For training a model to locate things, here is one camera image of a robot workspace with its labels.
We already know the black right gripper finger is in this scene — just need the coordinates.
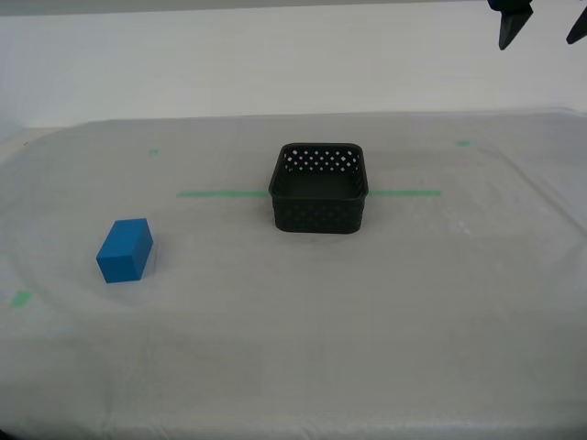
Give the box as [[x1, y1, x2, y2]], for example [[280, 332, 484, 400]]
[[566, 7, 587, 46], [486, 0, 536, 51]]

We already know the black plastic lattice basket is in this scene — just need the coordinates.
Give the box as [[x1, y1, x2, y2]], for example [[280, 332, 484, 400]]
[[268, 142, 371, 235]]

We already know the blue rectangular block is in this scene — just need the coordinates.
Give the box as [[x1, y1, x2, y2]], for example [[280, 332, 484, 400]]
[[94, 217, 154, 284]]

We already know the long green tape strip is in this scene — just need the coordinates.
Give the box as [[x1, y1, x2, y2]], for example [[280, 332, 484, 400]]
[[176, 188, 442, 200]]

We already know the white table cover sheet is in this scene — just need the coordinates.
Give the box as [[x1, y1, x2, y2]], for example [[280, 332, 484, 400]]
[[0, 105, 587, 440]]

